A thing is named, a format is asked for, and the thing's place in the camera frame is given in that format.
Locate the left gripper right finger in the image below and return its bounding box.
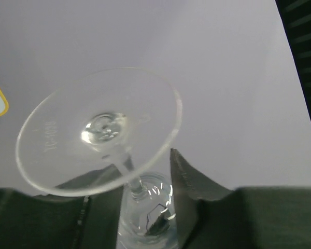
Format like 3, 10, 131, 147
170, 149, 311, 248

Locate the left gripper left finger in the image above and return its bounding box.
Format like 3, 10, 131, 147
0, 163, 125, 249

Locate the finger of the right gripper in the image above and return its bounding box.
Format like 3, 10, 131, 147
276, 0, 311, 120

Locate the clear wine glass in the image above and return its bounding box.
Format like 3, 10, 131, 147
15, 67, 182, 248

